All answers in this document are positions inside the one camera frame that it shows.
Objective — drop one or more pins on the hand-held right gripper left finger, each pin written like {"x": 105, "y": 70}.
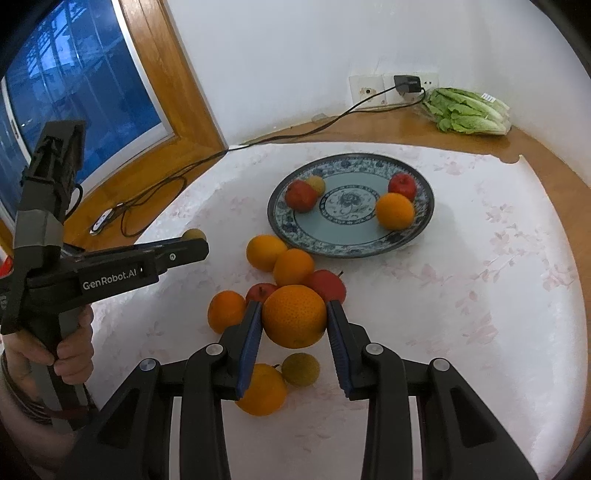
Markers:
{"x": 251, "y": 341}

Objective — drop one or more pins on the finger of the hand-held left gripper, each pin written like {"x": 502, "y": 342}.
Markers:
{"x": 157, "y": 245}
{"x": 184, "y": 253}

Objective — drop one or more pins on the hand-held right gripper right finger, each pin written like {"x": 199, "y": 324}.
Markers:
{"x": 339, "y": 350}

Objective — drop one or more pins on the small yellow-green pear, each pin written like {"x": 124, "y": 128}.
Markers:
{"x": 300, "y": 369}
{"x": 317, "y": 183}
{"x": 196, "y": 234}

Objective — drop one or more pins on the orange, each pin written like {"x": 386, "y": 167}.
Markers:
{"x": 294, "y": 266}
{"x": 294, "y": 316}
{"x": 225, "y": 311}
{"x": 395, "y": 211}
{"x": 264, "y": 252}
{"x": 263, "y": 392}

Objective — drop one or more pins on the red apple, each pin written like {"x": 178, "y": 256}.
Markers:
{"x": 328, "y": 285}
{"x": 260, "y": 292}
{"x": 300, "y": 196}
{"x": 402, "y": 184}

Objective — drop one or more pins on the blue patterned ceramic plate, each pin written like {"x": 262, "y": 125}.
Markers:
{"x": 323, "y": 226}

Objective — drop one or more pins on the person's left forearm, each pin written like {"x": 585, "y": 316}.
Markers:
{"x": 32, "y": 443}

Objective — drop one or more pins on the person's left hand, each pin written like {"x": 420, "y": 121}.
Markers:
{"x": 76, "y": 355}

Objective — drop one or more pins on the small white device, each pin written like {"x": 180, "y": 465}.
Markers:
{"x": 102, "y": 221}

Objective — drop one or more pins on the white floral tablecloth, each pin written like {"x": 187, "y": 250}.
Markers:
{"x": 461, "y": 323}

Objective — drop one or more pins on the glass window pane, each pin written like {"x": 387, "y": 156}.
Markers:
{"x": 83, "y": 92}

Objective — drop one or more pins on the small clear plastic piece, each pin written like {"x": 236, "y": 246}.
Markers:
{"x": 319, "y": 118}

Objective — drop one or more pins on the romaine lettuce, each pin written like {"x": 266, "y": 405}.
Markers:
{"x": 461, "y": 110}

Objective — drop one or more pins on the black charger plug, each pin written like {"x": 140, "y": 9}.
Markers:
{"x": 406, "y": 84}

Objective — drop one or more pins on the wooden window frame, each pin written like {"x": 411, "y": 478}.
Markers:
{"x": 184, "y": 92}

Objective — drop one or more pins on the white wall socket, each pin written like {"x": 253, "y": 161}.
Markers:
{"x": 364, "y": 92}
{"x": 429, "y": 81}

